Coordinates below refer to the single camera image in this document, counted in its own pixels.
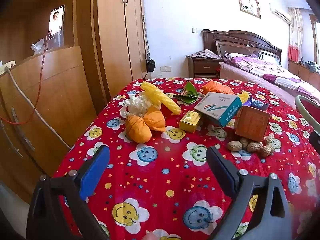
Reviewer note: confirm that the orange cloth pouch pair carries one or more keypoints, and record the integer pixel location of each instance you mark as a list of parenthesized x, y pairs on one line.
[(137, 130)]

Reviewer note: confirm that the purple patchwork quilt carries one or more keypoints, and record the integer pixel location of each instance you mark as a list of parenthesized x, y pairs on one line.
[(262, 68)]

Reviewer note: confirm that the window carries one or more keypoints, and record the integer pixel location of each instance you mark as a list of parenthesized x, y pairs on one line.
[(316, 40)]

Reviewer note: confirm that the green paper carton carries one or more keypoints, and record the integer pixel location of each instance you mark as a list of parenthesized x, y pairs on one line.
[(188, 90)]

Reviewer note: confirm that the white foam net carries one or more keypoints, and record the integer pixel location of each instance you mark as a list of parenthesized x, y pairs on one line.
[(135, 106)]

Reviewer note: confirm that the smartphone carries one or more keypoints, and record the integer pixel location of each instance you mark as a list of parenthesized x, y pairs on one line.
[(56, 18)]

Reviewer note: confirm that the wooden window cabinet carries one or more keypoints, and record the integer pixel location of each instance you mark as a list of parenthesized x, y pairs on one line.
[(302, 73)]

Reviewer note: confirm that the clear phone stand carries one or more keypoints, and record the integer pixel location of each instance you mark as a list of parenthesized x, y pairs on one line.
[(56, 41)]

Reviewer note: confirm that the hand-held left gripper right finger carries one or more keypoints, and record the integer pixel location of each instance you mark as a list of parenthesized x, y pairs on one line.
[(222, 167)]

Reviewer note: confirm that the long yellow foam net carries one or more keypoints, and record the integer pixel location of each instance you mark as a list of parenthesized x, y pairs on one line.
[(160, 97)]

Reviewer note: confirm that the red smiley flower tablecloth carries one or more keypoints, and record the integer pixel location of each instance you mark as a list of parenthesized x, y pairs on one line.
[(160, 175)]

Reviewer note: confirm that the wall outlet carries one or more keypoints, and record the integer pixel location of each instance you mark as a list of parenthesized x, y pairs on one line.
[(166, 68)]

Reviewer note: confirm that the white power strip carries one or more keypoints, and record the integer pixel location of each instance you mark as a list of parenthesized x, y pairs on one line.
[(6, 68)]

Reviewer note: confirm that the wooden wardrobe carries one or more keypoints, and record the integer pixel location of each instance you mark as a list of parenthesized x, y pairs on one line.
[(112, 30)]

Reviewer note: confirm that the orange paper bundle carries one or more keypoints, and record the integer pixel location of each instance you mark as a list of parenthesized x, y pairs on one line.
[(155, 120)]

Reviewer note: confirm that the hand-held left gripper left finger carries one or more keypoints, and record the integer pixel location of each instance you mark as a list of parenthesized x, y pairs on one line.
[(93, 177)]

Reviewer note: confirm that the small yellow green box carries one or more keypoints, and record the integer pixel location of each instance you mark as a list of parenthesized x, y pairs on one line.
[(190, 121)]

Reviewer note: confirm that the folded clothes on nightstand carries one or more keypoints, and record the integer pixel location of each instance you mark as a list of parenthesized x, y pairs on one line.
[(205, 54)]

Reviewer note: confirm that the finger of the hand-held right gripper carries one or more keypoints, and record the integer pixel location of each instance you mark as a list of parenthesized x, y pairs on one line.
[(316, 141)]

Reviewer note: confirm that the wall air conditioner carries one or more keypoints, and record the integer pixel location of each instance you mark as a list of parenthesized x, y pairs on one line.
[(280, 13)]

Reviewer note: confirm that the low wooden cabinet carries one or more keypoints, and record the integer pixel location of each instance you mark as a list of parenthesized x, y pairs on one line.
[(50, 85)]

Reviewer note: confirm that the dark wooden nightstand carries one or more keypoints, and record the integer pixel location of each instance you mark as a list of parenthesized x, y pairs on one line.
[(205, 67)]

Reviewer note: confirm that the orange brown box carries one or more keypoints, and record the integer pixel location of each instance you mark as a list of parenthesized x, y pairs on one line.
[(252, 123)]

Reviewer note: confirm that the blue plastic piece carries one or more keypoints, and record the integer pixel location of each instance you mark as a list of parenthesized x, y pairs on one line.
[(260, 104)]

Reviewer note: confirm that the white and teal carton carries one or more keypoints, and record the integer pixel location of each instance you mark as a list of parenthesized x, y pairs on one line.
[(217, 105)]

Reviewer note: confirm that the framed wall photo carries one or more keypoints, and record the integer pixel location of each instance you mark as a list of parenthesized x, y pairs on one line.
[(248, 1)]

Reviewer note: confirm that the blue green clothes pile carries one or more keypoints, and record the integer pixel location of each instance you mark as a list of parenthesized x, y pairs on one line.
[(311, 66)]

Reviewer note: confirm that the dark wooden headboard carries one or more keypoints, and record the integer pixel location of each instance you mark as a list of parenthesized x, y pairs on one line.
[(237, 40)]

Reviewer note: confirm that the white tissue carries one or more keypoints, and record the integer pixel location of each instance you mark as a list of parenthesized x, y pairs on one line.
[(38, 47)]

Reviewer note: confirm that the red bin with green rim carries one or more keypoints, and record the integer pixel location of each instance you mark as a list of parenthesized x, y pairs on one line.
[(298, 102)]

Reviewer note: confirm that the orange bag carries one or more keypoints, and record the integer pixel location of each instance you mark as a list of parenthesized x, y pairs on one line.
[(216, 87)]

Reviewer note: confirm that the bed with pink sheet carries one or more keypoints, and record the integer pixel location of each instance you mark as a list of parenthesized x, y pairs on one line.
[(240, 76)]

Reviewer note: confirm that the white and red curtain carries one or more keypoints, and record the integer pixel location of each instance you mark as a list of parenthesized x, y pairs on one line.
[(295, 35)]

